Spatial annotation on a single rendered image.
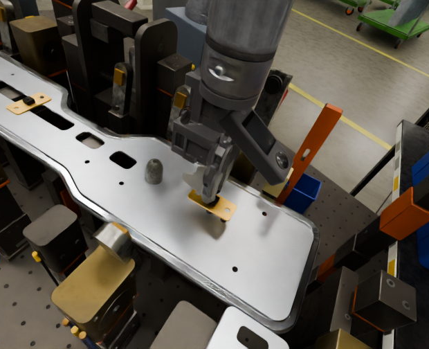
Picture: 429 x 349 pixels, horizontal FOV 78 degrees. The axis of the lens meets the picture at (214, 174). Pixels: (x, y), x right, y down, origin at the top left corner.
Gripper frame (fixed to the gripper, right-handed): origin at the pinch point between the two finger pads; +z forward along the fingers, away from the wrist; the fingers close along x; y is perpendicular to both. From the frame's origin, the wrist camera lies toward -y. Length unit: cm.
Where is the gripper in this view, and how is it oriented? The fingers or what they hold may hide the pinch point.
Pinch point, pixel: (214, 196)
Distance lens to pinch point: 44.8
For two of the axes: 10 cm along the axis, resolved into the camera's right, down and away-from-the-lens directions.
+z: -1.9, 6.6, 7.2
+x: -4.8, 5.8, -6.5
